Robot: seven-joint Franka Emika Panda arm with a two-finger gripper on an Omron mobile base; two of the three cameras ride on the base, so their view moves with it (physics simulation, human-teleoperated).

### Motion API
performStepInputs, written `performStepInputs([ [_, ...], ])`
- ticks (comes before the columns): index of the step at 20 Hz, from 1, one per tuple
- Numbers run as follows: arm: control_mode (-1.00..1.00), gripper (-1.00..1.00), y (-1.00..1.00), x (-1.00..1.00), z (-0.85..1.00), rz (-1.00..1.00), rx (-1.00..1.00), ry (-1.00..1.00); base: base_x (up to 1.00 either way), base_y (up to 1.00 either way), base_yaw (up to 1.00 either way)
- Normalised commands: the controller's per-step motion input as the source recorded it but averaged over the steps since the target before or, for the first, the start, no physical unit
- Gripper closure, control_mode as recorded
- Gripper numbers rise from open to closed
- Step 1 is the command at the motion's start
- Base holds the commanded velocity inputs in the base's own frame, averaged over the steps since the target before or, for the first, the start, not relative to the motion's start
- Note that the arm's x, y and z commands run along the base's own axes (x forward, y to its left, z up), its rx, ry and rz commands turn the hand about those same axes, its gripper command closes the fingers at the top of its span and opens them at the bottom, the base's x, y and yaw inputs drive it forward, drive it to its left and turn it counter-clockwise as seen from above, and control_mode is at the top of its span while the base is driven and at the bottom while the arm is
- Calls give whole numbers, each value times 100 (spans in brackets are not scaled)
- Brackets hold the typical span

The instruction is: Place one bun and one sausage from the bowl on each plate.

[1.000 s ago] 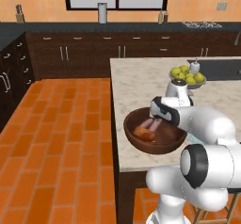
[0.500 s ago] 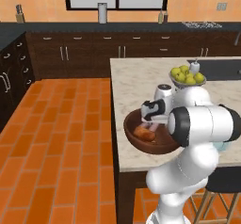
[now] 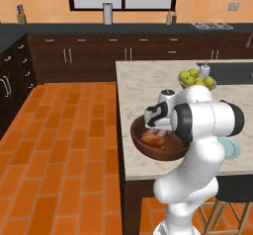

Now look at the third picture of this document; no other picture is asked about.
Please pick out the yellow-green apple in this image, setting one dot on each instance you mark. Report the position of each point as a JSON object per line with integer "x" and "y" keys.
{"x": 189, "y": 80}
{"x": 184, "y": 75}
{"x": 209, "y": 81}
{"x": 199, "y": 80}
{"x": 193, "y": 72}

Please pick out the dark sink basin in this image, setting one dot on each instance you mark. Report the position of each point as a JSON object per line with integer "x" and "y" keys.
{"x": 230, "y": 72}

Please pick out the pink sausage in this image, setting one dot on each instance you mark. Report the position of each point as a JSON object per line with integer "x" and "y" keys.
{"x": 162, "y": 133}

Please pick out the pale tall bottle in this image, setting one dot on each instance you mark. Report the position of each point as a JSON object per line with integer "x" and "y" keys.
{"x": 168, "y": 17}

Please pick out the wooden knife block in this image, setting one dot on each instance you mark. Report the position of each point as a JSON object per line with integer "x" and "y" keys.
{"x": 21, "y": 15}

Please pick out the black seat wooden stool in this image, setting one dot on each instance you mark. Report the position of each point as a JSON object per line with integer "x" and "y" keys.
{"x": 235, "y": 189}

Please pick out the light blue plate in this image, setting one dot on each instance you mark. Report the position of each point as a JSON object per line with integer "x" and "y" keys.
{"x": 227, "y": 148}
{"x": 238, "y": 148}

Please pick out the grey wall socket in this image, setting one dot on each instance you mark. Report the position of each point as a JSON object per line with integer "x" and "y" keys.
{"x": 233, "y": 7}

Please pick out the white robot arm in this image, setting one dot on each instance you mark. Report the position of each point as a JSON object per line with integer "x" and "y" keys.
{"x": 201, "y": 166}

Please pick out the glass fruit bowl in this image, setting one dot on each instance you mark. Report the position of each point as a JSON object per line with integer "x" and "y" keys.
{"x": 183, "y": 85}

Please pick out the orange-brown bun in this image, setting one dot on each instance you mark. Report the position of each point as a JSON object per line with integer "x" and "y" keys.
{"x": 153, "y": 140}

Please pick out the dark wood cupboard run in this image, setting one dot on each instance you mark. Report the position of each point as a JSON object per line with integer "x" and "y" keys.
{"x": 99, "y": 59}

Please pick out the brown wooden bowl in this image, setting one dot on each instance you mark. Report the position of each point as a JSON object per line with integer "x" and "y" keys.
{"x": 164, "y": 153}

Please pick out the dark cupboard run with drawers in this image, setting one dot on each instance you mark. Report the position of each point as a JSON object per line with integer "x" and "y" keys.
{"x": 15, "y": 77}

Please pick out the white paper towel roll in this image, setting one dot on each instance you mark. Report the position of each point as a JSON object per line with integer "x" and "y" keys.
{"x": 107, "y": 14}

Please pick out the speckled grey dish mat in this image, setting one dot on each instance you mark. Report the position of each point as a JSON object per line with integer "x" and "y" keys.
{"x": 212, "y": 26}

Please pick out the white soap dispenser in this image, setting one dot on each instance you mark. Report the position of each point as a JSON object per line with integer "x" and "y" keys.
{"x": 205, "y": 71}

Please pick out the dark small bottle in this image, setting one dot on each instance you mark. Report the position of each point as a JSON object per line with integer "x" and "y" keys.
{"x": 174, "y": 18}

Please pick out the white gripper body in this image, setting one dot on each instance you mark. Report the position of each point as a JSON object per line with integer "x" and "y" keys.
{"x": 158, "y": 123}

